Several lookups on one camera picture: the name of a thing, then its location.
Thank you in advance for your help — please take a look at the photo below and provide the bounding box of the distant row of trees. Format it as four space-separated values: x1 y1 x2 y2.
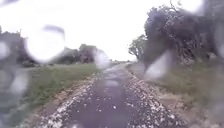
0 26 104 68

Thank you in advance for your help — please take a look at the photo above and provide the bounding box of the grass field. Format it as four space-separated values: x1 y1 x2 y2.
0 62 101 128

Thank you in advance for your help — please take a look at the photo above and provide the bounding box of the grass verge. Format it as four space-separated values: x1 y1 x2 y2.
125 59 224 128

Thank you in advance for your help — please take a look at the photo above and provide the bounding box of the dark gravel path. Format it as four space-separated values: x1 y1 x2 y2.
31 61 191 128

